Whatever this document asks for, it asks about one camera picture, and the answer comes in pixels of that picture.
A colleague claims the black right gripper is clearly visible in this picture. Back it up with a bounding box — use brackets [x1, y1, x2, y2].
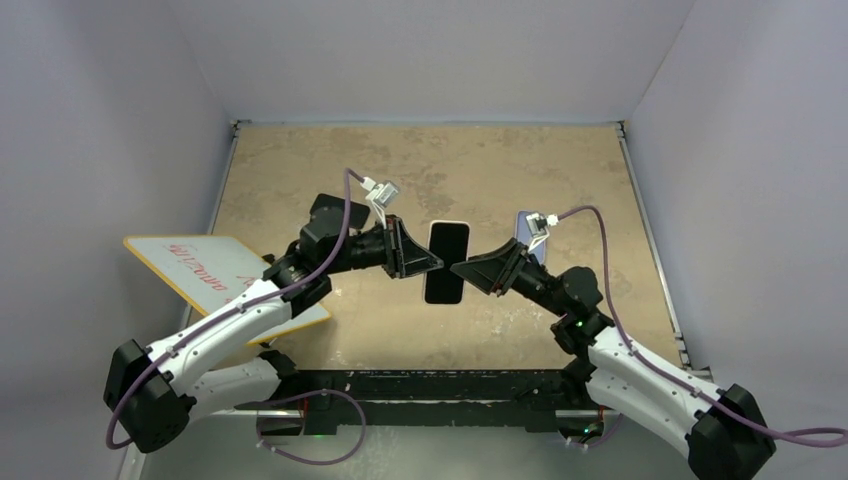
[451, 238, 569, 317]

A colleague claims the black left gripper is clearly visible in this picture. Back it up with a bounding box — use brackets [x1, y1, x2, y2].
[324, 215, 442, 279]

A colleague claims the purple smartphone with black screen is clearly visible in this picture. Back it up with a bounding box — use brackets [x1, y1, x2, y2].
[423, 225, 470, 305]

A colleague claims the lavender phone case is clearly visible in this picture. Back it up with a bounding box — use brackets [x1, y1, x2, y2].
[514, 210, 549, 264]

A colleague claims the black phone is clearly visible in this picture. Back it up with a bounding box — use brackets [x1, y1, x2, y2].
[310, 193, 370, 230]

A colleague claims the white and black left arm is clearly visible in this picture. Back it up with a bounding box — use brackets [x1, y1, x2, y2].
[104, 208, 443, 453]

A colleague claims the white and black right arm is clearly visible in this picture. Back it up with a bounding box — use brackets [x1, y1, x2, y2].
[450, 240, 776, 479]

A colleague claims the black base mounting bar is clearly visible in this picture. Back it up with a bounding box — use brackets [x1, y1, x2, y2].
[236, 369, 620, 442]

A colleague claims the white board with yellow edge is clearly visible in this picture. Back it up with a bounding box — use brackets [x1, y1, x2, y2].
[123, 235, 333, 348]

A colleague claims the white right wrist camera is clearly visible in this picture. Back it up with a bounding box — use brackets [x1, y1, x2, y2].
[525, 212, 559, 252]

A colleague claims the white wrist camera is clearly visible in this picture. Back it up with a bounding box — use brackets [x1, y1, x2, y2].
[360, 177, 400, 227]
[525, 212, 559, 252]

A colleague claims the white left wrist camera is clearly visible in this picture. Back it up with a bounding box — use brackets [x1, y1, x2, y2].
[360, 177, 400, 227]

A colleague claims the aluminium frame rail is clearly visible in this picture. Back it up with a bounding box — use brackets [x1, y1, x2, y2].
[135, 370, 717, 425]

